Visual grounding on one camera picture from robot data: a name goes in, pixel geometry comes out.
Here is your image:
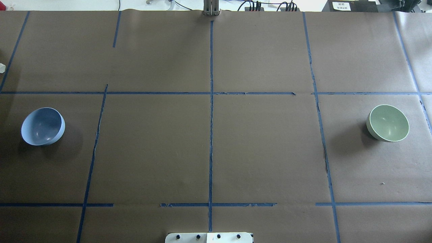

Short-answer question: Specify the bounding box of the blue bowl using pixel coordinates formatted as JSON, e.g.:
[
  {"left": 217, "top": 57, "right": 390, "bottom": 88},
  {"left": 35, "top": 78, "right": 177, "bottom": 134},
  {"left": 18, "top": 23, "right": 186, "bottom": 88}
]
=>
[{"left": 21, "top": 107, "right": 66, "bottom": 146}]

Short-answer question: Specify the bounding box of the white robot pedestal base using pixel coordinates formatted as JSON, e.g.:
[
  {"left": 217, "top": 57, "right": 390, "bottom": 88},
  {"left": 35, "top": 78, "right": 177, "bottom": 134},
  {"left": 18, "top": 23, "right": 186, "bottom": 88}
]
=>
[{"left": 165, "top": 232, "right": 254, "bottom": 243}]

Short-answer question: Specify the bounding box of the black box with label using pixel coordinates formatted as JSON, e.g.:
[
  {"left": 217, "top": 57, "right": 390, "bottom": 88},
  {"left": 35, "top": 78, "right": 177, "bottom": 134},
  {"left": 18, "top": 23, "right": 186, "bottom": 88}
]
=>
[{"left": 321, "top": 0, "right": 378, "bottom": 12}]

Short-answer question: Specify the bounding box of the black power strip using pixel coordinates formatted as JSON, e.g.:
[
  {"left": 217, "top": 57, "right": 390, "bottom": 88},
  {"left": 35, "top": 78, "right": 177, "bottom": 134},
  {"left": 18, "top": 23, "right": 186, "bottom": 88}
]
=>
[{"left": 242, "top": 1, "right": 300, "bottom": 12}]

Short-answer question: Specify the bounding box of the metal frame post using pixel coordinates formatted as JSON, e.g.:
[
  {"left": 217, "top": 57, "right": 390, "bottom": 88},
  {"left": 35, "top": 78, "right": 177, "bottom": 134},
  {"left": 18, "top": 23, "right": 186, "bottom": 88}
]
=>
[{"left": 203, "top": 0, "right": 220, "bottom": 16}]

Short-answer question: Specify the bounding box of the green bowl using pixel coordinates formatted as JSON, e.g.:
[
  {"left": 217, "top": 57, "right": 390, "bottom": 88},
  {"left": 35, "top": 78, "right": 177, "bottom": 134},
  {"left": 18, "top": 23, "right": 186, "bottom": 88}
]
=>
[{"left": 366, "top": 104, "right": 410, "bottom": 142}]

